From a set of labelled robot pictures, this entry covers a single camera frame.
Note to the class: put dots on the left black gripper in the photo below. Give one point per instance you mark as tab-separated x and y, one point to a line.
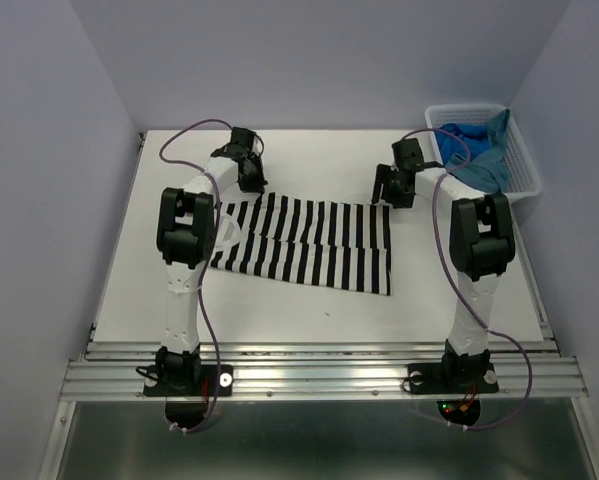
257	186

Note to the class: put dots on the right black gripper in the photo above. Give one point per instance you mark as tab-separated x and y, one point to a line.
383	173

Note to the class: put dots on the black white striped tank top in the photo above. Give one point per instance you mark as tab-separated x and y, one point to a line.
309	242

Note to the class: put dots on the teal tank top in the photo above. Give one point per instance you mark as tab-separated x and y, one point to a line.
488	172

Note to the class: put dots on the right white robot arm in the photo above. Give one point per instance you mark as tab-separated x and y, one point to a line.
475	240

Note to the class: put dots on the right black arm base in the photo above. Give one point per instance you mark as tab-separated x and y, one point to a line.
458	380

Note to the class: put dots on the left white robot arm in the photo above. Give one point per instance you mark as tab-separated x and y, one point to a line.
187	229

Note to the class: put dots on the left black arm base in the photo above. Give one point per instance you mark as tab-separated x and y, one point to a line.
189	387

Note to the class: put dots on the blue tank top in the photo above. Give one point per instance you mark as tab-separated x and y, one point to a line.
457	136

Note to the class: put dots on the white plastic basket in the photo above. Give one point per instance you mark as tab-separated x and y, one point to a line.
525	180

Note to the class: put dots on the aluminium mounting rail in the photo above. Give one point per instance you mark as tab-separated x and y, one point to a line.
288	372

